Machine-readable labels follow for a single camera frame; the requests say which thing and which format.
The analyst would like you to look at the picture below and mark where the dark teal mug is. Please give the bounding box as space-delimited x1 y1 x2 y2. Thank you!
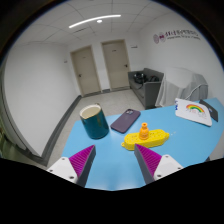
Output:
79 103 110 140

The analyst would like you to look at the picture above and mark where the white rainbow-print board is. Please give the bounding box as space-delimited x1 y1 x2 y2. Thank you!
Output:
174 97 213 127

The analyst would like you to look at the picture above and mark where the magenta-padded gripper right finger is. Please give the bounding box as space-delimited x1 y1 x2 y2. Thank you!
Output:
133 143 184 185

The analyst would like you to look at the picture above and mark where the purple smartphone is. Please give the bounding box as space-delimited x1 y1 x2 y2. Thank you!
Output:
110 108 142 134

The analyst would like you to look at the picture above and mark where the beige door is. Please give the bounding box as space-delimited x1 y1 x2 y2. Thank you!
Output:
101 39 132 91
70 45 102 97

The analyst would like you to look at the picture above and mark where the black bag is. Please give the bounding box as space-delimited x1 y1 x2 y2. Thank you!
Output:
133 72 148 85

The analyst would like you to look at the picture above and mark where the wall sign lettering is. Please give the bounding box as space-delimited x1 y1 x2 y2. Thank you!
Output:
152 29 202 45

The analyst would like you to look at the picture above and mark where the long ceiling light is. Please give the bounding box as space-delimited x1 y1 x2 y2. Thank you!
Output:
68 14 122 30

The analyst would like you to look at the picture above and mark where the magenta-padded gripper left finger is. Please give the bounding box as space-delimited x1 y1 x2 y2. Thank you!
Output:
46 144 97 188

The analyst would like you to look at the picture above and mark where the white cloth-covered furniture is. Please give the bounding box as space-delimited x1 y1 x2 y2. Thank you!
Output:
154 66 210 108

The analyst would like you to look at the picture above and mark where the yellow power strip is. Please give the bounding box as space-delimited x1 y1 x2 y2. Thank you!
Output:
120 129 171 152

